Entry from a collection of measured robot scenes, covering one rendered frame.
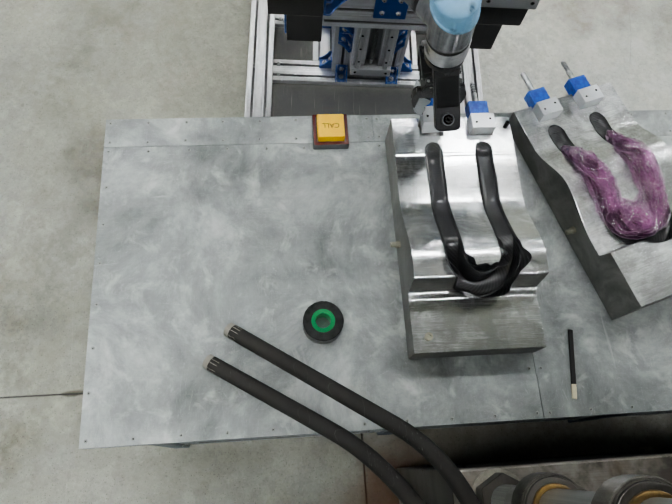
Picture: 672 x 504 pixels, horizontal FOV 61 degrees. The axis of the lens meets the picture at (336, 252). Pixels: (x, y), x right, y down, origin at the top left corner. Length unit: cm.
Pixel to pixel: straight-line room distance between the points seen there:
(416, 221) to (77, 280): 134
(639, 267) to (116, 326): 103
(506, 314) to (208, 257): 61
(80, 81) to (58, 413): 126
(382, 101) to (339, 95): 16
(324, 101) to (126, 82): 82
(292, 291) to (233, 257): 14
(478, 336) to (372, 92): 122
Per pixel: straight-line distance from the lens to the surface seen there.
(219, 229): 124
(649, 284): 127
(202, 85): 243
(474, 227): 117
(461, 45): 99
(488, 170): 127
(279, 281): 119
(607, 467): 130
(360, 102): 212
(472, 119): 128
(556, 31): 284
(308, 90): 214
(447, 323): 114
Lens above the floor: 194
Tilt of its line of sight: 69 degrees down
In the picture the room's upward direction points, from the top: 11 degrees clockwise
